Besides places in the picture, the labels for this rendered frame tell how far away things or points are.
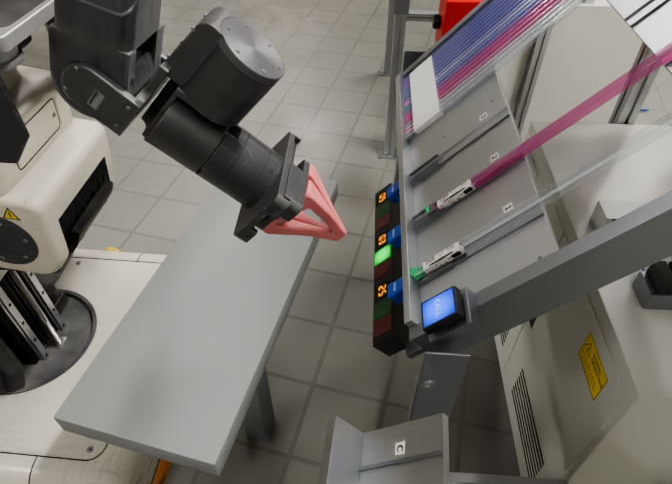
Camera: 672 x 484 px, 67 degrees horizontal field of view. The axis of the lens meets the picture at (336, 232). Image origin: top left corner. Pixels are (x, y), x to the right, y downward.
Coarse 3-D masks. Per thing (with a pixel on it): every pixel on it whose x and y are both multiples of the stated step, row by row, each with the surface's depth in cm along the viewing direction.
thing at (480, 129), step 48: (480, 96) 84; (432, 144) 87; (480, 144) 76; (432, 192) 79; (480, 192) 70; (528, 192) 63; (432, 240) 72; (528, 240) 58; (432, 288) 67; (480, 288) 60
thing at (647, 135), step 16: (656, 128) 51; (624, 144) 53; (640, 144) 52; (592, 160) 55; (608, 160) 54; (576, 176) 56; (592, 176) 56; (544, 192) 58; (560, 192) 57; (512, 208) 61; (528, 208) 59; (496, 224) 62; (512, 224) 61; (464, 240) 65; (480, 240) 63; (416, 272) 69
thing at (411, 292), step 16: (400, 80) 109; (400, 96) 104; (400, 112) 99; (400, 128) 95; (400, 144) 92; (400, 160) 88; (400, 176) 85; (400, 192) 82; (400, 208) 80; (416, 240) 75; (416, 256) 73; (416, 288) 68; (416, 304) 66; (416, 320) 64
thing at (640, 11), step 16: (608, 0) 71; (624, 0) 69; (640, 0) 66; (656, 0) 64; (624, 16) 67; (640, 16) 64; (656, 16) 62; (640, 32) 63; (656, 32) 61; (656, 48) 59
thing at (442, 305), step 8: (440, 296) 58; (448, 296) 57; (424, 304) 59; (432, 304) 58; (440, 304) 57; (448, 304) 56; (424, 312) 58; (432, 312) 57; (440, 312) 56; (448, 312) 55; (424, 320) 58; (432, 320) 57
